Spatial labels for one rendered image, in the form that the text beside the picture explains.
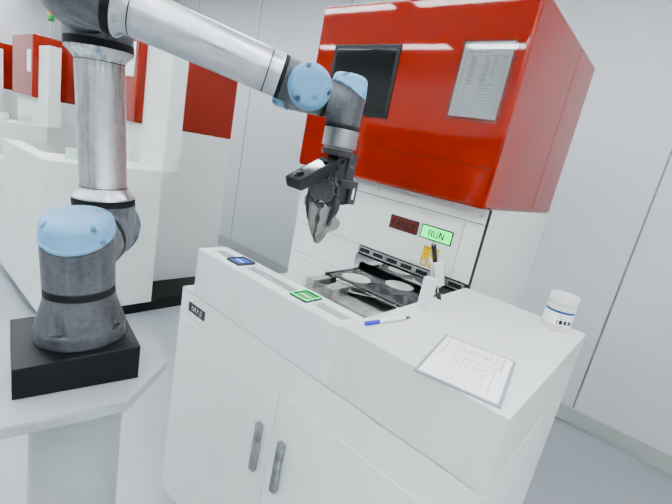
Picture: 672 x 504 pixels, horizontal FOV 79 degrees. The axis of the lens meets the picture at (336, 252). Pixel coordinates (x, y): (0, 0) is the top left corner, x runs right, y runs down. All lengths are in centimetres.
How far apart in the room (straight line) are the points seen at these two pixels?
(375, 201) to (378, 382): 86
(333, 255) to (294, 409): 81
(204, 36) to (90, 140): 31
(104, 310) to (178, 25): 50
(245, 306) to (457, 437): 59
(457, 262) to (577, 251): 149
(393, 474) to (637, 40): 255
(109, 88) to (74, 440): 65
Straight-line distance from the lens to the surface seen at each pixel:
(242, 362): 113
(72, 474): 101
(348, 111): 88
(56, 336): 87
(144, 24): 77
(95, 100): 91
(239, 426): 121
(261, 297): 102
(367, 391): 85
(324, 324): 88
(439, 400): 76
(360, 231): 158
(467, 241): 136
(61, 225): 81
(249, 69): 75
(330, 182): 88
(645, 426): 296
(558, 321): 122
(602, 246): 277
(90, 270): 82
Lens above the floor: 131
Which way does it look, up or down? 14 degrees down
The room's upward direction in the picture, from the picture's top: 11 degrees clockwise
